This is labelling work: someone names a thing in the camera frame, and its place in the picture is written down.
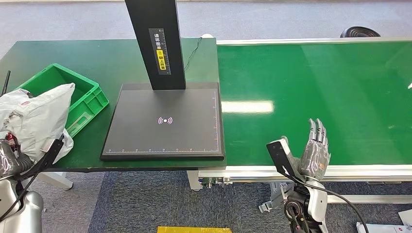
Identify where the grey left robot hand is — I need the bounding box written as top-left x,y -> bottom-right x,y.
0,140 -> 35,181

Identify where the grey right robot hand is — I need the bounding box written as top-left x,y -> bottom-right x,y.
281,118 -> 331,181

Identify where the green conveyor belt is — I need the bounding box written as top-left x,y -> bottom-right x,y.
197,36 -> 412,213

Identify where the white sheet on floor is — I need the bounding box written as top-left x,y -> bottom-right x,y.
398,209 -> 412,227

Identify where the black inbound scanner machine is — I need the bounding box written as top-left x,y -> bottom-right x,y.
100,0 -> 225,162

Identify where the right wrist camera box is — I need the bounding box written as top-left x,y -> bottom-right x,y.
266,138 -> 309,184

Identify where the black ribbed round object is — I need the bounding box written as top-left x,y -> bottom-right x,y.
340,26 -> 381,38

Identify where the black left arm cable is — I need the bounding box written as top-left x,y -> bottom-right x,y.
0,172 -> 36,223

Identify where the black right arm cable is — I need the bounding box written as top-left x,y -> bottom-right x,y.
281,165 -> 370,233

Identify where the white red plastic mailer package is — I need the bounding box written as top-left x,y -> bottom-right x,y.
0,83 -> 76,165

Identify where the white red mailer on floor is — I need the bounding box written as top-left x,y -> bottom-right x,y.
356,222 -> 412,233

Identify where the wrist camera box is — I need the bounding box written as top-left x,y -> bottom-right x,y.
19,134 -> 65,182
266,138 -> 309,184

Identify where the green plastic crate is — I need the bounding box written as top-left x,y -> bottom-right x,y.
15,63 -> 110,138

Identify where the white table leg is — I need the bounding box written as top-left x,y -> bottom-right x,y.
187,170 -> 202,192
36,172 -> 74,191

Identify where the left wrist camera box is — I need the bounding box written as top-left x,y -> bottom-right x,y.
19,134 -> 65,182

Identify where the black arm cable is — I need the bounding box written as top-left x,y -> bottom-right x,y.
281,165 -> 370,233
0,172 -> 36,223

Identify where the yellow floor tape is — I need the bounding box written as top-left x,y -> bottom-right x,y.
157,226 -> 233,233

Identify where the thin black scanner cable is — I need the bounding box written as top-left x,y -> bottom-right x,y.
184,37 -> 204,71

